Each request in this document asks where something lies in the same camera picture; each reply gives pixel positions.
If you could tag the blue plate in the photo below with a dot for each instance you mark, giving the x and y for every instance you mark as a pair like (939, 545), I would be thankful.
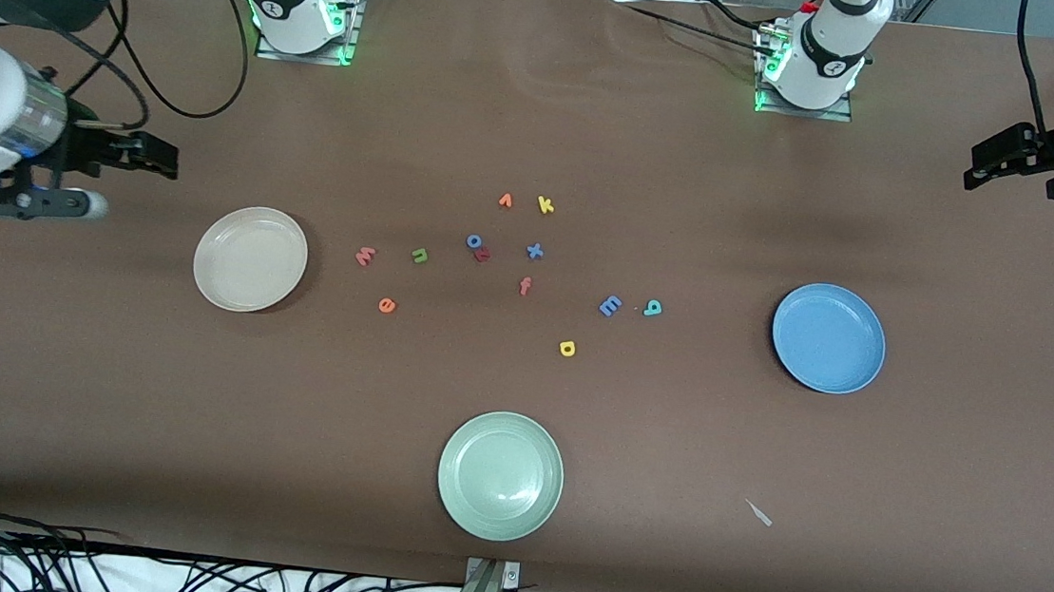
(828, 340)

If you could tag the red letter w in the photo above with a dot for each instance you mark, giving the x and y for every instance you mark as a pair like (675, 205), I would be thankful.
(365, 257)

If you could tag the green letter n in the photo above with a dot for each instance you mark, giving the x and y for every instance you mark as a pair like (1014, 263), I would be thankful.
(415, 254)

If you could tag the pale green plate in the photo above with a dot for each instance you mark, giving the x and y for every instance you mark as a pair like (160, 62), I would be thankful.
(500, 477)

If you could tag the yellow letter k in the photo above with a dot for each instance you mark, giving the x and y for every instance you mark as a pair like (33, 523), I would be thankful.
(544, 205)

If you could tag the red letter r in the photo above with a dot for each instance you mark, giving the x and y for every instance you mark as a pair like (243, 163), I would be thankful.
(483, 255)

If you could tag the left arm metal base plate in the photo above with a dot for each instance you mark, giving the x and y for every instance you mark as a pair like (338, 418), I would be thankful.
(838, 116)

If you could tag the teal letter b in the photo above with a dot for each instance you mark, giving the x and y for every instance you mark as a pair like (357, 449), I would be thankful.
(654, 310)

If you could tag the blue letter m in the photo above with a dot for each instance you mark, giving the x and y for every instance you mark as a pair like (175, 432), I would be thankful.
(611, 306)

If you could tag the blue letter x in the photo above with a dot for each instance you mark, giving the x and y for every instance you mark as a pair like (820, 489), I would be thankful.
(535, 251)

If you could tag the yellow letter d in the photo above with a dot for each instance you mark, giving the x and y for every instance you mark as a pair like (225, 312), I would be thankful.
(562, 348)

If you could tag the beige brown plate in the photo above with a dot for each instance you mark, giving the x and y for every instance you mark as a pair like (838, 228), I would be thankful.
(248, 262)

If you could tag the white paper scrap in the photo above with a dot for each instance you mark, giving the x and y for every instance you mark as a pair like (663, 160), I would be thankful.
(759, 513)

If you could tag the orange letter e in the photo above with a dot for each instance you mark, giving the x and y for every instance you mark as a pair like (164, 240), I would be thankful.
(382, 304)

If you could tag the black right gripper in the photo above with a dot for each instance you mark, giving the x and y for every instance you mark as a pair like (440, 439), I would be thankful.
(79, 150)

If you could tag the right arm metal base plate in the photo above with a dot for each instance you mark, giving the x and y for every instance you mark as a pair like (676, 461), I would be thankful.
(353, 23)

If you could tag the blue letter o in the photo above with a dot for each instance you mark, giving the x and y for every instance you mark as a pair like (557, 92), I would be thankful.
(469, 240)

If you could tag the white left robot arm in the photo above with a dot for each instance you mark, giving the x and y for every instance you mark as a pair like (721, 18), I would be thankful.
(825, 55)

